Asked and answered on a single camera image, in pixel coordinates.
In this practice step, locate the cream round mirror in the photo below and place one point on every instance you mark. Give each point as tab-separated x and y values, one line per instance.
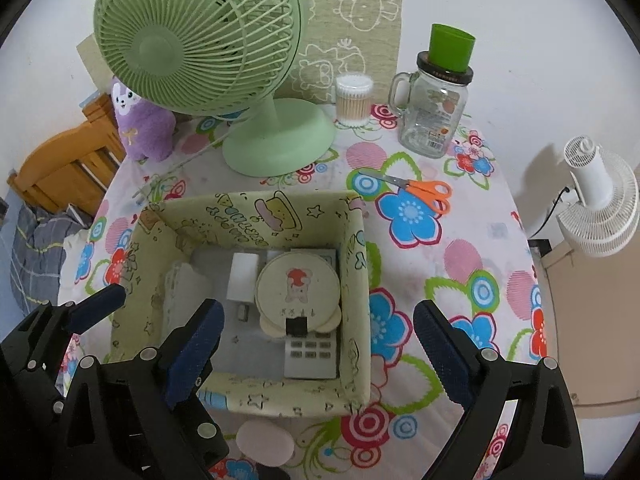
295	285

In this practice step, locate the green cartoon printed board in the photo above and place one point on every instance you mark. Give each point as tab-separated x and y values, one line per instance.
360	35

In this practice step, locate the white cube charger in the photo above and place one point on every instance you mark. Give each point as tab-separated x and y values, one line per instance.
242	275

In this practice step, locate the white standing fan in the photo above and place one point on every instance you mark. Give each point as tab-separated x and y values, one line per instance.
595	185

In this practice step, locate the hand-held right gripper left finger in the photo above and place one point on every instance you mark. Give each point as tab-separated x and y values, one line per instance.
197	345

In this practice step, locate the beige wooden door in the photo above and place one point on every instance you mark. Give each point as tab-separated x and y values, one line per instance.
600	335

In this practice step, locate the green desk fan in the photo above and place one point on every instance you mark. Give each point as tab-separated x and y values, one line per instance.
280	145

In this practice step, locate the cartoon printed fabric storage box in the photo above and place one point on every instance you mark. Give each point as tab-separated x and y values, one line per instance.
300	400

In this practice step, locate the blue printed paper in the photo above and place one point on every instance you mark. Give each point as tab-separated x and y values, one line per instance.
92	98

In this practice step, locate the glass mug jar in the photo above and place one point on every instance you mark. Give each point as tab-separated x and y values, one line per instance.
430	120

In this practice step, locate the wooden chair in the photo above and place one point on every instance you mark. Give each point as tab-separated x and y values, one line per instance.
60	160

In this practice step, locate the white remote control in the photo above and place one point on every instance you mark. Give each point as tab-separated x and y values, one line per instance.
310	357

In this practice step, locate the cotton swab jar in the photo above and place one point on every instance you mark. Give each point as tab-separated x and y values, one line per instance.
354	105

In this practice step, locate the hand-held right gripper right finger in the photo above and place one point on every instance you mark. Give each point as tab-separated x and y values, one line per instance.
442	345

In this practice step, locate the green plastic cup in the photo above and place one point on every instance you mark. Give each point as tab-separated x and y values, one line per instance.
452	47

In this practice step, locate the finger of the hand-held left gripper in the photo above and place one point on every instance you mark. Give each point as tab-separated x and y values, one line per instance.
95	306
45	385

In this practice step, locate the purple plush toy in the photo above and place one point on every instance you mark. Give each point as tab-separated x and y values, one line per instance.
145	125

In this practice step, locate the grey plaid blanket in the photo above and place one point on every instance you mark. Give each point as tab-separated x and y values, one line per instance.
35	255

